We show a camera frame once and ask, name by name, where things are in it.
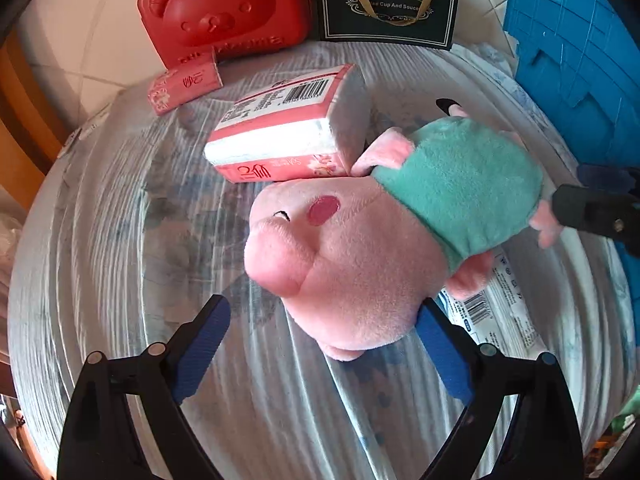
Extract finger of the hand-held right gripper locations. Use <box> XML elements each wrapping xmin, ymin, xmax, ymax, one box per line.
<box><xmin>551</xmin><ymin>184</ymin><xmax>640</xmax><ymax>256</ymax></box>
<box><xmin>575</xmin><ymin>162</ymin><xmax>640</xmax><ymax>193</ymax></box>

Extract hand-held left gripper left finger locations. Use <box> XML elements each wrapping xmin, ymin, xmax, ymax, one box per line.
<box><xmin>57</xmin><ymin>294</ymin><xmax>232</xmax><ymax>480</ymax></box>

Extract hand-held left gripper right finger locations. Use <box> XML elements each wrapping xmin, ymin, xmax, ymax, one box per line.
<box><xmin>417</xmin><ymin>300</ymin><xmax>585</xmax><ymax>480</ymax></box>

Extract pink pig plush teal shirt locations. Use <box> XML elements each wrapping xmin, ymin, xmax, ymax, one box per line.
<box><xmin>244</xmin><ymin>99</ymin><xmax>561</xmax><ymax>361</ymax></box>

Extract blue plastic storage crate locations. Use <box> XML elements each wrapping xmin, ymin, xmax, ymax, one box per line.
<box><xmin>502</xmin><ymin>0</ymin><xmax>640</xmax><ymax>171</ymax></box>

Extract white flat printed packet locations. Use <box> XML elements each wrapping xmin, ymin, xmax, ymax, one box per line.
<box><xmin>435</xmin><ymin>247</ymin><xmax>556</xmax><ymax>361</ymax></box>

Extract green cloth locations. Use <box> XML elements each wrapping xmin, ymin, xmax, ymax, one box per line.
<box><xmin>607</xmin><ymin>412</ymin><xmax>638</xmax><ymax>433</ymax></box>

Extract clear plastic bag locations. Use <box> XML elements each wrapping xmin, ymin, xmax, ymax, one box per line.
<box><xmin>0</xmin><ymin>190</ymin><xmax>31</xmax><ymax>271</ymax></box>

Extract large pink white tissue pack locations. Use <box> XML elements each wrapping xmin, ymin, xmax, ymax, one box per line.
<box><xmin>203</xmin><ymin>63</ymin><xmax>371</xmax><ymax>183</ymax></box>

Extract small pink tissue pack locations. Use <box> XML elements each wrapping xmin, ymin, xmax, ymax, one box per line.
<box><xmin>147</xmin><ymin>57</ymin><xmax>222</xmax><ymax>117</ymax></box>

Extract red bear-face suitcase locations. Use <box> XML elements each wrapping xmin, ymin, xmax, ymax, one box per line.
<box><xmin>137</xmin><ymin>0</ymin><xmax>313</xmax><ymax>70</ymax></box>

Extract dark gift bag gold handles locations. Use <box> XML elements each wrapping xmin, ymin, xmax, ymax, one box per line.
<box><xmin>312</xmin><ymin>0</ymin><xmax>460</xmax><ymax>51</ymax></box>

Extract wooden headboard frame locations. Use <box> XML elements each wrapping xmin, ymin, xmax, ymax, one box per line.
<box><xmin>0</xmin><ymin>30</ymin><xmax>76</xmax><ymax>211</ymax></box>

